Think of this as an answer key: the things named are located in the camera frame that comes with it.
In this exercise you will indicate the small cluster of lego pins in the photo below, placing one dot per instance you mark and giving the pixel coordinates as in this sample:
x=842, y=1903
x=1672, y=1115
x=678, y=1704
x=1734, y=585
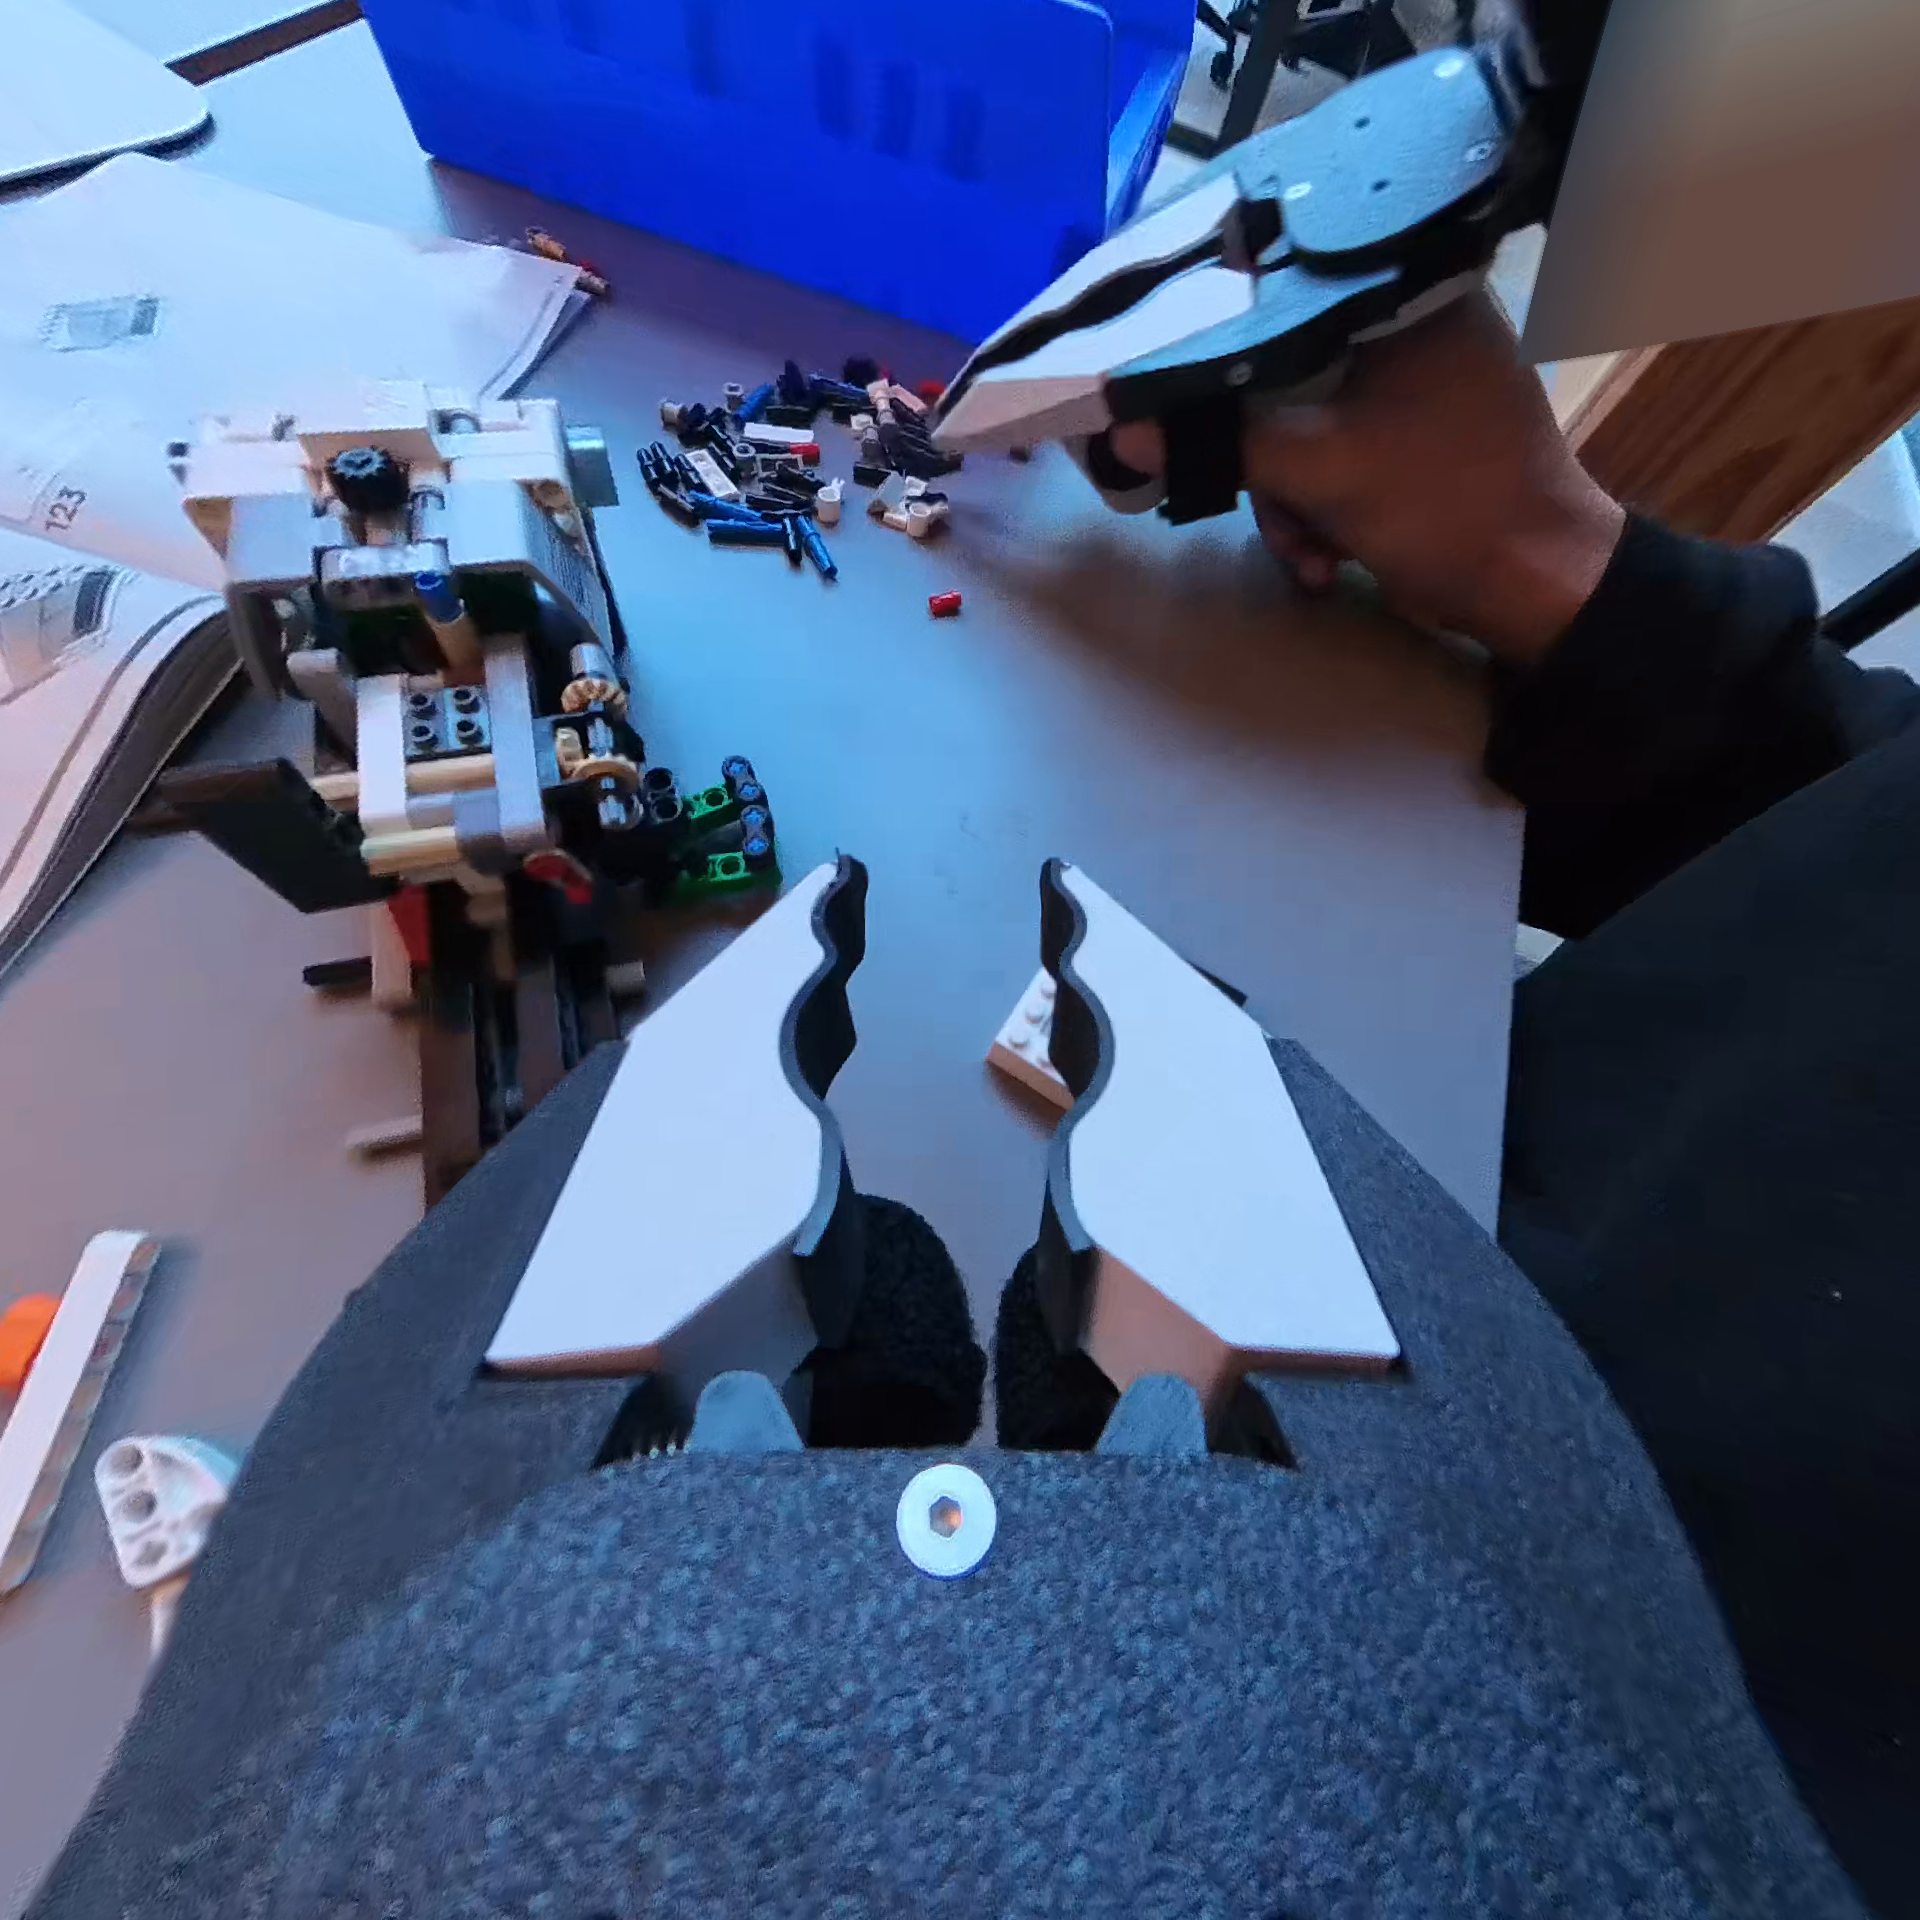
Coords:
x=562, y=263

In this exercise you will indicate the white lego beam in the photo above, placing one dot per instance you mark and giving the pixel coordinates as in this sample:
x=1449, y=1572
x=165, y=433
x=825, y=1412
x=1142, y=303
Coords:
x=77, y=1381

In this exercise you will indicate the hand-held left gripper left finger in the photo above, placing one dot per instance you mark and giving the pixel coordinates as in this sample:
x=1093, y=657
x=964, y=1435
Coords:
x=690, y=1171

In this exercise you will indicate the person's right hand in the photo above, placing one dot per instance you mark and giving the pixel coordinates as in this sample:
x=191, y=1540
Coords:
x=1441, y=465

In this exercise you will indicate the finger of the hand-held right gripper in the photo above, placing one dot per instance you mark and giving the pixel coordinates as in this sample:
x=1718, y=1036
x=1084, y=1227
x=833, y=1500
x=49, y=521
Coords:
x=1037, y=399
x=1170, y=253

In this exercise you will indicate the partly built lego truck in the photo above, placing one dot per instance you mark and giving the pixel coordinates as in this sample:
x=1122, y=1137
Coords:
x=450, y=675

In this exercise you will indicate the white windshield lego assembly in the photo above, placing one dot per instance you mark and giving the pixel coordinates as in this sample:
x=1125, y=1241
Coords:
x=1037, y=1043

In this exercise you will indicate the black chair base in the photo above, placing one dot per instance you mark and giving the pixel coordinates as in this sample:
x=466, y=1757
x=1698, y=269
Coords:
x=1276, y=59

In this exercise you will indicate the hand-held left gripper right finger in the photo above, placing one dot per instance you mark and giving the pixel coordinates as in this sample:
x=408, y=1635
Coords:
x=1215, y=1185

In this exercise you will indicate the white rounded triangle lego piece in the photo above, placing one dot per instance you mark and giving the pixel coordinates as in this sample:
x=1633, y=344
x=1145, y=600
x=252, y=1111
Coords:
x=159, y=1507

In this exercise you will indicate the person's right forearm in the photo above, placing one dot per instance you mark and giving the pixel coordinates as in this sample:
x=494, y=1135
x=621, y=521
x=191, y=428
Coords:
x=1681, y=691

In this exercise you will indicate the blue plastic bin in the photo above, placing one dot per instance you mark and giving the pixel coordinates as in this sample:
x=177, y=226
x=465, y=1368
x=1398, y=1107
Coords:
x=780, y=136

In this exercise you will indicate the open instruction booklet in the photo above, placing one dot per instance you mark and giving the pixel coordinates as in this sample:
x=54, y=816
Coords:
x=225, y=345

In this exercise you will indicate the pile of small lego pieces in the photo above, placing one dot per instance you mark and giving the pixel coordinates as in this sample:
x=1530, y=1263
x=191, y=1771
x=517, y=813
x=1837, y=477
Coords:
x=780, y=465

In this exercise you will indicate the orange lego piece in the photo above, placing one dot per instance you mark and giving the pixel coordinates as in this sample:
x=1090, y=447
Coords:
x=24, y=1337

